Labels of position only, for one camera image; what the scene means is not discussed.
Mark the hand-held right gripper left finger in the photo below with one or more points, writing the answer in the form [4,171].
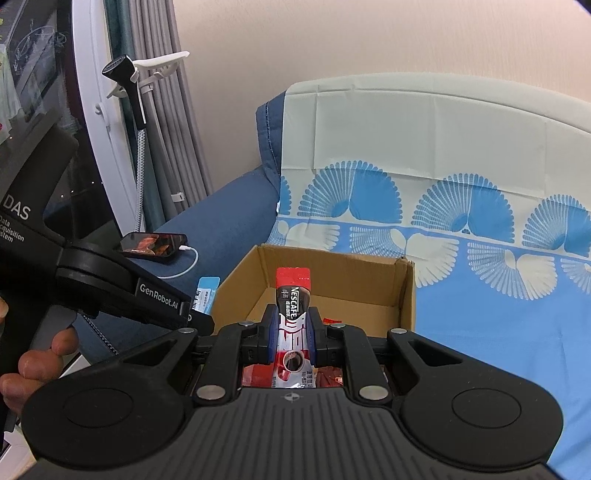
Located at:
[272,337]

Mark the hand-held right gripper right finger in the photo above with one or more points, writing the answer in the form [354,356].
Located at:
[316,339]

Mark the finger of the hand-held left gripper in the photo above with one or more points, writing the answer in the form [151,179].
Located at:
[202,324]

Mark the blue stick packet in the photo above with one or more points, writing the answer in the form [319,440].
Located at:
[207,290]

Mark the red snack packet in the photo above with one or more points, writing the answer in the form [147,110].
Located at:
[258,376]

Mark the red coffee sachet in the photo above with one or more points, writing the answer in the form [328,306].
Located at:
[293,295]

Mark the brown cardboard box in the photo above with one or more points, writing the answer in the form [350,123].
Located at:
[369,286]

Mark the person's left hand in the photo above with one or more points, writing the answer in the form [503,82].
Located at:
[39,367]

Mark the black smartphone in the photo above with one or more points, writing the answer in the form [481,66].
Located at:
[154,243]

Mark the black and white stand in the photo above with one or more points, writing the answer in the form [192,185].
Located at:
[154,184]

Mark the white curtain clip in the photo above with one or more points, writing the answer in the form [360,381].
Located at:
[178,197]

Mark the blue sofa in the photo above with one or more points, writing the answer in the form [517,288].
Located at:
[231,203]

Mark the blue white printed cloth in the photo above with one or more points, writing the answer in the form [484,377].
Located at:
[485,323]

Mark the black garment steamer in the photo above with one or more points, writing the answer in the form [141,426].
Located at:
[124,76]

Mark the white plastic hanger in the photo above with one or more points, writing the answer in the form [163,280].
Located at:
[161,62]

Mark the white window frame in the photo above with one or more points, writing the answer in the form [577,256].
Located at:
[99,92]

